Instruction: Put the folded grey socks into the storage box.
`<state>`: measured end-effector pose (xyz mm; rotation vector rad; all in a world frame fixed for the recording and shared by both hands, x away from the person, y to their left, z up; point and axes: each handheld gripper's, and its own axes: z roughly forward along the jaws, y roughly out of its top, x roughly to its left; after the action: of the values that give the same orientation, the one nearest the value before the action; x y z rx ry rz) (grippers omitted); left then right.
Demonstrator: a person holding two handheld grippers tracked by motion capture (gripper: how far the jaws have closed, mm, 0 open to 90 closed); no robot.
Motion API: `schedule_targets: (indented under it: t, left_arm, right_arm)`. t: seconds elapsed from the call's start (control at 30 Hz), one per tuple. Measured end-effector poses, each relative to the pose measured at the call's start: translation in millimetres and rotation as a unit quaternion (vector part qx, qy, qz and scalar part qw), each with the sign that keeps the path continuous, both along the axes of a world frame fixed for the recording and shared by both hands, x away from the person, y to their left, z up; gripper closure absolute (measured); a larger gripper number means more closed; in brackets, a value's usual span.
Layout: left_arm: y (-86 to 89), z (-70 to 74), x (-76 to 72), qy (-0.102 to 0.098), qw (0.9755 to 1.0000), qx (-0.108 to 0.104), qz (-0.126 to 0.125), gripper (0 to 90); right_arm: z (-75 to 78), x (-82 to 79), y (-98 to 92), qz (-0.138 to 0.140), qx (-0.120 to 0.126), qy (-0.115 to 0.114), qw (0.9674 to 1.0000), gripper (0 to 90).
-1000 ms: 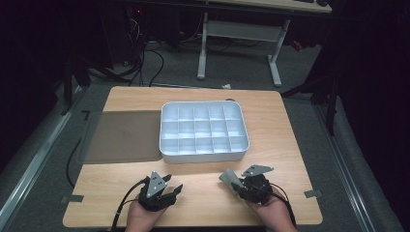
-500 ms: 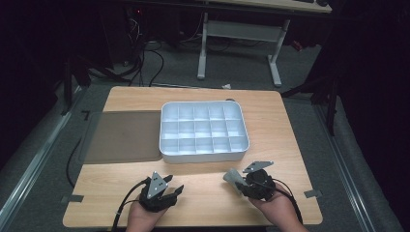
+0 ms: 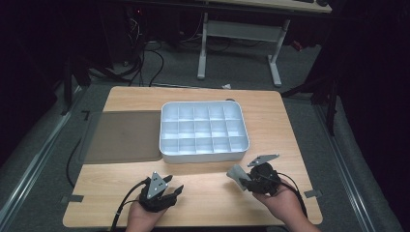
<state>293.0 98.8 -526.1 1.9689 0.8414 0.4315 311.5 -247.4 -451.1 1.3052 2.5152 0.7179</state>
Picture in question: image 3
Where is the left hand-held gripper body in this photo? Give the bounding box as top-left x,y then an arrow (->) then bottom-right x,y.
138,171 -> 178,213

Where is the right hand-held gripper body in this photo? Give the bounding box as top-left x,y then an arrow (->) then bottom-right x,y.
247,154 -> 283,196

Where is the white divided storage box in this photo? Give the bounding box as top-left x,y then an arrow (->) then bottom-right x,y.
159,101 -> 250,164

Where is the person's left hand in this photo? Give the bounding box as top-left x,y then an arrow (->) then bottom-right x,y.
125,203 -> 168,232

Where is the person's right hand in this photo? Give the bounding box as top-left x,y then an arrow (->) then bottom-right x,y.
251,180 -> 306,223

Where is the grey tape strip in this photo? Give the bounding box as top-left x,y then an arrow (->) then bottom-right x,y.
61,194 -> 85,204
304,188 -> 323,199

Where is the translucent grey plastic lid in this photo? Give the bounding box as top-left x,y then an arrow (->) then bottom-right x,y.
78,110 -> 162,165

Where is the black metal stand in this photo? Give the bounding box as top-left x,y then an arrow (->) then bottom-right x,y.
60,57 -> 92,116
279,73 -> 340,136

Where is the white-framed wooden desk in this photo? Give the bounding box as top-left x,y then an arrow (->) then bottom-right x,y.
196,0 -> 333,88

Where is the left hand-held gripper black cable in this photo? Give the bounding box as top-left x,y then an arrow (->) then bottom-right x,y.
109,179 -> 150,232

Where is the hand-held gripper black cable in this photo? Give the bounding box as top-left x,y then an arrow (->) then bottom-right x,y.
276,172 -> 309,218
109,179 -> 150,232

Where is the right hand-held gripper black cable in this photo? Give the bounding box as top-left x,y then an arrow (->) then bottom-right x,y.
276,172 -> 309,218

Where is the metal floor rail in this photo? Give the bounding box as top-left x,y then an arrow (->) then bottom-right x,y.
313,102 -> 377,232
0,93 -> 82,228

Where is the thin black floor cable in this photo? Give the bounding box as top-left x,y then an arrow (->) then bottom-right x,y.
66,138 -> 82,189

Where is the black floor cable bundle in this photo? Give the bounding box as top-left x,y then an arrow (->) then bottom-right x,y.
127,18 -> 165,87

